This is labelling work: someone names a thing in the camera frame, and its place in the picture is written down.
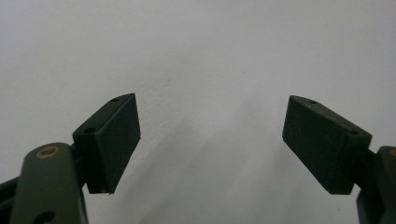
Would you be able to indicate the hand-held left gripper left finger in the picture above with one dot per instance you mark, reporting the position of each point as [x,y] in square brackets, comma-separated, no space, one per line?
[109,140]

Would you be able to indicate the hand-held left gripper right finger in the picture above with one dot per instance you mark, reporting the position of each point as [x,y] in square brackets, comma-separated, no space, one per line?
[323,146]

